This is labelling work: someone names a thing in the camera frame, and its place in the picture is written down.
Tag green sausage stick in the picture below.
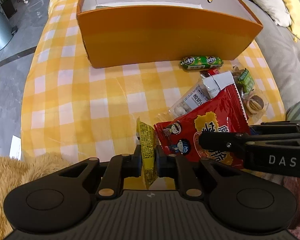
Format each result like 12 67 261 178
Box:
180 56 223 70

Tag yellow snack packet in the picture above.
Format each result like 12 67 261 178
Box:
136 118 158 189

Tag red snack bag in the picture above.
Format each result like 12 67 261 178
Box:
154 84 249 170

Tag orange cardboard box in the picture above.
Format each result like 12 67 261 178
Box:
76 0 263 68

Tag clear chocolate cookie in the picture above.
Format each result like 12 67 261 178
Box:
243 88 269 119

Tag grey sofa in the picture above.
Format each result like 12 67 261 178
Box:
243 0 300 109

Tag white silver snack pouch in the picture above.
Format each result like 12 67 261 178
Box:
203 71 235 99

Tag yellow checkered tablecloth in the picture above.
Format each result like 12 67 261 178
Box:
21 0 285 163

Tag striped teal blanket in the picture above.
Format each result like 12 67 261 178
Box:
286 101 300 121

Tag clear bag white balls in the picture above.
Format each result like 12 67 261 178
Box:
158 81 210 121

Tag small red snack packet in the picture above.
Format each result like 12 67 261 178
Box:
200 68 220 78

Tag green label cookie bag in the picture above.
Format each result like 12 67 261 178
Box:
232 66 254 96

